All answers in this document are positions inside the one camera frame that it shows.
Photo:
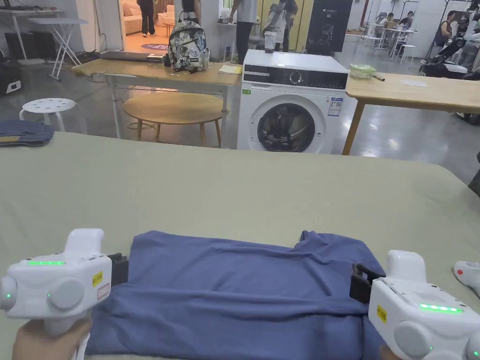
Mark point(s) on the dark blue shirt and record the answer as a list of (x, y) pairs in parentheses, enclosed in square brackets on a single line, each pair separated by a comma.
[(225, 292)]

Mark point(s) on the cream sofa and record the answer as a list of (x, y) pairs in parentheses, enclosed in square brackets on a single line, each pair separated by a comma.
[(133, 15)]

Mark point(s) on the white hand controller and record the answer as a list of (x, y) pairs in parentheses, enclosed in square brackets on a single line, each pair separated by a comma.
[(468, 275)]

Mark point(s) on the group of people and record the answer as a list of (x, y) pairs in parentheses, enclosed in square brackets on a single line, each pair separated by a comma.
[(397, 22)]

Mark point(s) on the person's right hand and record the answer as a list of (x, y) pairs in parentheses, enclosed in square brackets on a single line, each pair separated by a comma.
[(385, 354)]

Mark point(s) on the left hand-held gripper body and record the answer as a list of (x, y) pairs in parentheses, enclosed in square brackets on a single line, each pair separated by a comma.
[(63, 277)]

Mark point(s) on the person's left hand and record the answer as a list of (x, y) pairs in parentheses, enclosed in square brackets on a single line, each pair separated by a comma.
[(41, 343)]

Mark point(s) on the black case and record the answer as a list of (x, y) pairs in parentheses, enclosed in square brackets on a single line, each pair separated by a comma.
[(10, 78)]

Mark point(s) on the bed with pale green sheet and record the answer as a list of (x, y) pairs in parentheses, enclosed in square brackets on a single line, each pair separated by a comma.
[(232, 187)]

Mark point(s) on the white washing machine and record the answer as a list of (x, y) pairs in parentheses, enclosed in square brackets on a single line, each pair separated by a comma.
[(296, 101)]

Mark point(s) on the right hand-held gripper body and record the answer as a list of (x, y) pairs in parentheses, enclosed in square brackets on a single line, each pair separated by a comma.
[(423, 318)]

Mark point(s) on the folded blue jeans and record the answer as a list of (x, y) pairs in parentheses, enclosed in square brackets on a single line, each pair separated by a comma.
[(24, 133)]

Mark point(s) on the white and black robot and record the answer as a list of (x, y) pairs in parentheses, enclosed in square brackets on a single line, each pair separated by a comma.
[(455, 48)]

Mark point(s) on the black standing poster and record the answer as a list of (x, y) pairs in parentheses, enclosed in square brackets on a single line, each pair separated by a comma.
[(330, 24)]

